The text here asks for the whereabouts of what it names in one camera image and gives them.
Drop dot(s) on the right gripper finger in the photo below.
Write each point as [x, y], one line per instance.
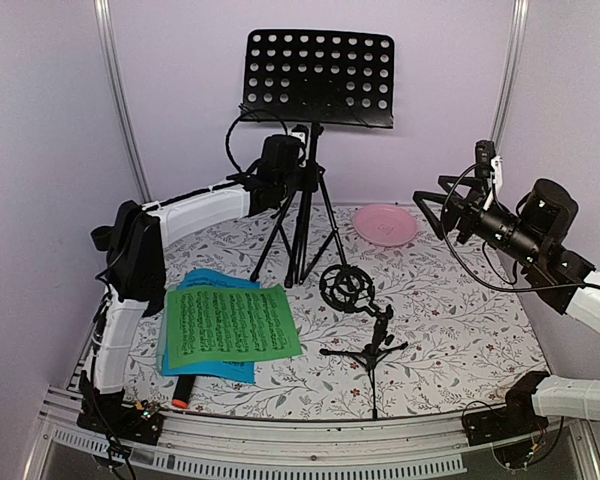
[421, 200]
[450, 184]

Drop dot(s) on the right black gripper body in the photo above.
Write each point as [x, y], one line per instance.
[519, 241]

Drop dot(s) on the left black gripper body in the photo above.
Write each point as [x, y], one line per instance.
[294, 184]

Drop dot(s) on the black tripod music stand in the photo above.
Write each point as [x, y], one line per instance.
[306, 79]

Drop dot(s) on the blue paper sheet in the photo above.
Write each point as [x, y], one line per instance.
[243, 372]

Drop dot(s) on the green sheet music paper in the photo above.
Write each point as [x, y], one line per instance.
[210, 324]

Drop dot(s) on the black microphone orange end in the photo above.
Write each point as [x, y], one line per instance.
[183, 391]

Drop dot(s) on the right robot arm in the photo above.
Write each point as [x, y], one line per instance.
[563, 279]

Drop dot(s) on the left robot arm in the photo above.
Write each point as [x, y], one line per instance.
[135, 273]

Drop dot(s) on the pink plastic plate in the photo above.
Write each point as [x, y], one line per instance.
[385, 225]

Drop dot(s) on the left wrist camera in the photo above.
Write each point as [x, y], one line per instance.
[301, 132]

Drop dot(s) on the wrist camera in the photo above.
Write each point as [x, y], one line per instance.
[301, 132]
[488, 171]

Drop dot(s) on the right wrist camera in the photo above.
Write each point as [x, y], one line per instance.
[488, 171]

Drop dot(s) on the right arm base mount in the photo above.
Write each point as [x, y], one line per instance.
[505, 422]

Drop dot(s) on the aluminium front rail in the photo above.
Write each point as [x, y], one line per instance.
[200, 446]

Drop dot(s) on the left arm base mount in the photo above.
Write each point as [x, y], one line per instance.
[125, 417]

